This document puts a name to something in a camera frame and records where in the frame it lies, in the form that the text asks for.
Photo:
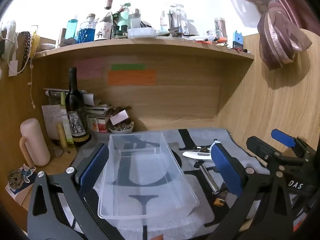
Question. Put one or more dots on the pink striped curtain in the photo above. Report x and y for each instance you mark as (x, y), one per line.
(277, 35)

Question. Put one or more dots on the pale pink card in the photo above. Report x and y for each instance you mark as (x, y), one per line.
(119, 117)

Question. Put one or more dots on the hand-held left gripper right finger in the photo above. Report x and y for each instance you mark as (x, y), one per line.
(225, 170)

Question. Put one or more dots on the white capped bottle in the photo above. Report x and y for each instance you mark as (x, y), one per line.
(135, 20)

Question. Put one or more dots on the white handwritten note paper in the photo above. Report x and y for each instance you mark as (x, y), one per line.
(50, 120)

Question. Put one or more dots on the fruit print box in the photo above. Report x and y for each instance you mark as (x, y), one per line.
(93, 124)

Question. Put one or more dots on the silver metal tube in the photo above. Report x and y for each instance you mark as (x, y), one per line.
(209, 180)

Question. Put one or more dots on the teal plastic bottle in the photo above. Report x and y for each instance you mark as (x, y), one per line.
(71, 30)

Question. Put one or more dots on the clear plastic container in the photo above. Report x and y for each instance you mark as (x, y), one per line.
(147, 180)

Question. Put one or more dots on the grey printed mat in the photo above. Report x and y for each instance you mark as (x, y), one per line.
(225, 135)

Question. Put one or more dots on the tall clear container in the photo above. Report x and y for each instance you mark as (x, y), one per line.
(178, 17)

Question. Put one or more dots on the bottle with white picture label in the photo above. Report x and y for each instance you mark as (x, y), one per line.
(103, 30)

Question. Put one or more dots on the mint green bottle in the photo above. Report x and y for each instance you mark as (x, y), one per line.
(123, 17)

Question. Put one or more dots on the cartoon sticker card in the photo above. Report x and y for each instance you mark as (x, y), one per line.
(18, 183)

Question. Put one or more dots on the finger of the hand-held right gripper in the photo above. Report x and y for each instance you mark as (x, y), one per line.
(282, 137)
(260, 150)

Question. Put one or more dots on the dark wine bottle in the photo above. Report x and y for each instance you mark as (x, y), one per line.
(76, 105)

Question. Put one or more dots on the green sticky note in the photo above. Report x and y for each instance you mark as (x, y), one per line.
(128, 67)

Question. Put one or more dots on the small clear glass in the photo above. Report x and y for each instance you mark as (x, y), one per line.
(56, 152)

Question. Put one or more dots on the bowl of glass stones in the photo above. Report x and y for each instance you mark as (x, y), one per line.
(121, 128)

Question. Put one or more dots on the blue box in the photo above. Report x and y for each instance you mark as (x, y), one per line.
(238, 40)

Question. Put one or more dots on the glass bottle blue liquid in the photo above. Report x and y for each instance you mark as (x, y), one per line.
(87, 31)

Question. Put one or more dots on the stack of books and papers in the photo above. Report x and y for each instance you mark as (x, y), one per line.
(97, 110)

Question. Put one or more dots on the small red box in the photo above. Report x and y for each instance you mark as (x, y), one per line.
(102, 128)

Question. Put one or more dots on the pink sticky note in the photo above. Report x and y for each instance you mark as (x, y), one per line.
(87, 68)

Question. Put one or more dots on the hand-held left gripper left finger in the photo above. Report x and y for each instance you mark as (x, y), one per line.
(93, 165)

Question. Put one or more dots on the clear jar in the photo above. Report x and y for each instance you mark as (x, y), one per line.
(220, 27)

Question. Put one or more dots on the person's right forearm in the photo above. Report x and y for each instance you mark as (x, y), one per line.
(301, 226)

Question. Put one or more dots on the patterned headband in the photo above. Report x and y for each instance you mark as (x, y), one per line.
(25, 47)

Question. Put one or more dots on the yellow lip balm tube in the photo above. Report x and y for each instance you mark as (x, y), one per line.
(61, 135)

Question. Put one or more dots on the dark brown box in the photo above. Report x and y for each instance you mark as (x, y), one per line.
(122, 109)

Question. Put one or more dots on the clear lidded plastic box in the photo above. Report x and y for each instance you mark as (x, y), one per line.
(141, 33)

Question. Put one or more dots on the orange sticky note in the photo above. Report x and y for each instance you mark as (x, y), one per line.
(131, 78)

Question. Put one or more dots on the pink thermos cup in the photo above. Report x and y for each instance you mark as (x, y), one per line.
(35, 142)

